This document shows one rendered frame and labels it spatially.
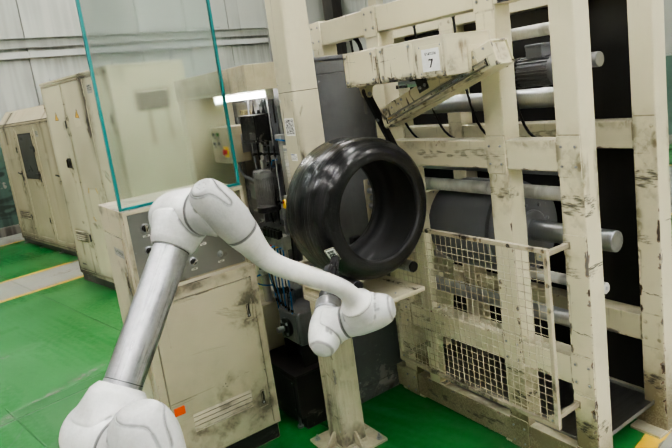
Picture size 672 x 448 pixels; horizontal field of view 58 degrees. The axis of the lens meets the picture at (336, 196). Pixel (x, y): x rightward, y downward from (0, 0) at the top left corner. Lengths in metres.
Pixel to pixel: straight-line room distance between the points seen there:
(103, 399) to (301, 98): 1.44
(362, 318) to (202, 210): 0.59
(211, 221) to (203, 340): 1.29
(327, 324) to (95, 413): 0.70
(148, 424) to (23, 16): 10.20
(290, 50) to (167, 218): 1.09
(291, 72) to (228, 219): 1.06
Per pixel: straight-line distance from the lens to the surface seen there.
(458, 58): 2.23
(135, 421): 1.45
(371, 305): 1.83
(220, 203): 1.58
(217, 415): 2.98
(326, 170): 2.19
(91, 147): 5.87
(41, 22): 11.40
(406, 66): 2.33
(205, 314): 2.79
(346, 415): 2.94
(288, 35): 2.53
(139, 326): 1.65
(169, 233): 1.68
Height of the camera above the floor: 1.66
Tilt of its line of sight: 10 degrees down
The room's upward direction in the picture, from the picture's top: 8 degrees counter-clockwise
